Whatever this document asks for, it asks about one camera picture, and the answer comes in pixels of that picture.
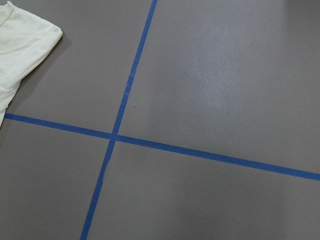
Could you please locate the beige long sleeve shirt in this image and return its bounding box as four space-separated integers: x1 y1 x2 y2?
0 1 63 122

